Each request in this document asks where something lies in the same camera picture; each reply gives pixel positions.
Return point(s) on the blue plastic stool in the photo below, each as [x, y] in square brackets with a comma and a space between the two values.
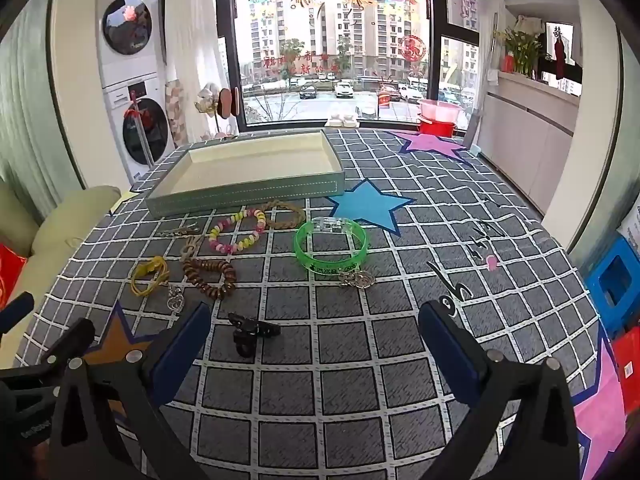
[600, 285]

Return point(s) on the red cushion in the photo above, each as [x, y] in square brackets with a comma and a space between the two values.
[10, 275]

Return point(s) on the silver hair clip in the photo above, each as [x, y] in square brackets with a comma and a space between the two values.
[180, 231]

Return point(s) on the cream sofa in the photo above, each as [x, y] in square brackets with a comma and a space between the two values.
[65, 230]

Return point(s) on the white artificial flowers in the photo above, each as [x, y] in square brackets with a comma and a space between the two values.
[206, 97]

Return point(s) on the red plastic basin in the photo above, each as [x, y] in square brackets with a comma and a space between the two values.
[435, 129]

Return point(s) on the grey checked star tablecloth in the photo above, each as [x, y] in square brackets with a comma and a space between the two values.
[350, 360]

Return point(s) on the white slipper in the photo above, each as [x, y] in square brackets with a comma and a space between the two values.
[350, 121]
[333, 122]

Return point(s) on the white washing machine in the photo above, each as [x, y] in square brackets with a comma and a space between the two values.
[145, 130]

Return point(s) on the green translucent bangle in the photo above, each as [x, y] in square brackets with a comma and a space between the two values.
[325, 262]

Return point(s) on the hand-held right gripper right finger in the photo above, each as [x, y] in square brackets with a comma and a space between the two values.
[450, 347]

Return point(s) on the black claw hair clip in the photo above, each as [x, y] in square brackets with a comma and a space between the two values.
[250, 327]

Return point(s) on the red white mop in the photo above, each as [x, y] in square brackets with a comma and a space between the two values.
[134, 108]

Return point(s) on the white bag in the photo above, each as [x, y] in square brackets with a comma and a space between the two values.
[631, 225]

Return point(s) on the red round window sticker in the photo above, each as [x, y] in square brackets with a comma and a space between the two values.
[413, 47]

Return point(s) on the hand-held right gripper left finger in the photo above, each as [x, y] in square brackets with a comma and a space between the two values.
[182, 345]

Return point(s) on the red bag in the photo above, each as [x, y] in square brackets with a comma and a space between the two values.
[627, 370]

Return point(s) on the potted green plant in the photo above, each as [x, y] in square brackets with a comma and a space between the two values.
[522, 50]

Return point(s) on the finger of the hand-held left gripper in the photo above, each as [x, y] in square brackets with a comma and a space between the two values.
[70, 340]
[17, 310]

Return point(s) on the pink plastic basin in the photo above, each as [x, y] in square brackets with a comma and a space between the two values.
[437, 109]

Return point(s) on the grey-green jewelry tray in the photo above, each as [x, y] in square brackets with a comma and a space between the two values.
[250, 195]

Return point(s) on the red hanging ornament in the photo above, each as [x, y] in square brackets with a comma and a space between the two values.
[560, 55]

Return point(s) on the silver heart pendant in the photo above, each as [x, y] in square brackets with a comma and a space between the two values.
[176, 302]

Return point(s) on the white cabinet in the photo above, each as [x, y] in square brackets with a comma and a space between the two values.
[525, 135]

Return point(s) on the reddish oval brush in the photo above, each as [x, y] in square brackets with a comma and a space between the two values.
[226, 102]

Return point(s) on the white stacked dryer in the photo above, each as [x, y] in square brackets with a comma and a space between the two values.
[125, 25]

